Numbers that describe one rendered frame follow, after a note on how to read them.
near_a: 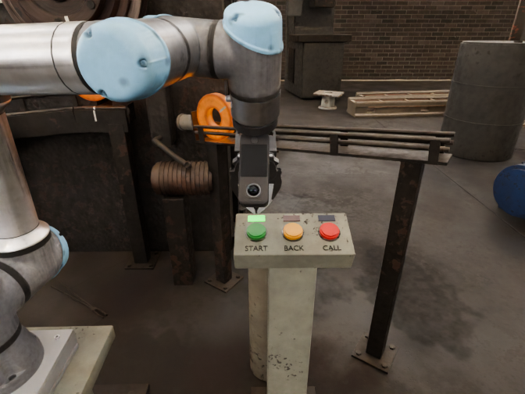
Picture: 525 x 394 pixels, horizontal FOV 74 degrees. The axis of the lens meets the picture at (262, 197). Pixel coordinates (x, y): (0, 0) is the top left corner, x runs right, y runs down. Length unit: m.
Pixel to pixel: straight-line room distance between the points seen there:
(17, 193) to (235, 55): 0.51
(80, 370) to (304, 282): 0.53
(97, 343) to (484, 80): 2.97
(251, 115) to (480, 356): 1.18
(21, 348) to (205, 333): 0.65
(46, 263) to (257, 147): 0.54
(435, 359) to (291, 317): 0.68
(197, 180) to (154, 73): 0.92
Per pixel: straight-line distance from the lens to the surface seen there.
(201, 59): 0.49
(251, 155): 0.53
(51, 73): 0.44
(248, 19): 0.46
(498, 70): 3.20
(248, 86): 0.49
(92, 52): 0.38
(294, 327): 0.84
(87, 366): 0.95
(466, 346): 1.47
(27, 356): 0.89
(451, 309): 1.59
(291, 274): 0.74
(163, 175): 1.30
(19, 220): 0.83
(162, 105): 1.38
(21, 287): 0.84
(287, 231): 0.71
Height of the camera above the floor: 0.98
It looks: 26 degrees down
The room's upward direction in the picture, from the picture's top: straight up
